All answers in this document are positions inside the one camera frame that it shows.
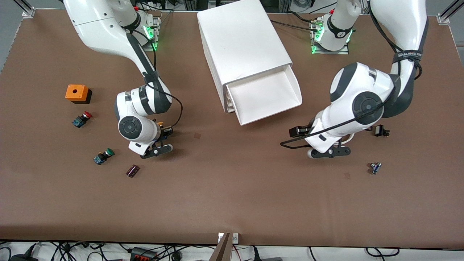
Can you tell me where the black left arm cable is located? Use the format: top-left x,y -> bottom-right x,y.
280,0 -> 424,150

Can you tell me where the black adapter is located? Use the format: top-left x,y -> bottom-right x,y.
253,246 -> 283,261

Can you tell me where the black red power strip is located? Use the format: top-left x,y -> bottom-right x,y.
130,246 -> 158,261

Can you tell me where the white plastic drawer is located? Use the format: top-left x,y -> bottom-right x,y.
225,65 -> 303,126

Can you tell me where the green mushroom push button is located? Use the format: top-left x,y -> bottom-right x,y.
94,148 -> 115,165

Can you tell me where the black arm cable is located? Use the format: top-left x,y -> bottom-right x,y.
125,29 -> 183,129
280,0 -> 424,150

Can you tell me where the black plug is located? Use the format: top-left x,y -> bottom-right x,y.
10,250 -> 38,261

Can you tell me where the white plastic drawer cabinet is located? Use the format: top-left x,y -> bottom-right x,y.
197,0 -> 293,113

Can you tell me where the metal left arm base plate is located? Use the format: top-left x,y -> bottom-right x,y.
310,16 -> 351,55

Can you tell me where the aluminium frame profile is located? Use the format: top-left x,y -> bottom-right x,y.
437,0 -> 464,25
14,0 -> 36,18

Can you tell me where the wooden post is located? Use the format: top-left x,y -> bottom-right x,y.
209,233 -> 232,261

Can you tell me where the red mushroom push button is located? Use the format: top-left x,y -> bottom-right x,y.
72,111 -> 93,128

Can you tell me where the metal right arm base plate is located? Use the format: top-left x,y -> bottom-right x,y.
142,14 -> 162,51

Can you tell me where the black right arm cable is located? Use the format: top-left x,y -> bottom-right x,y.
125,29 -> 183,129

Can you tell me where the black left arm cable strap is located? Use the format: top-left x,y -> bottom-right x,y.
393,50 -> 423,63

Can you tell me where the orange box with hole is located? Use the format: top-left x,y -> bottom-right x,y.
65,84 -> 92,104

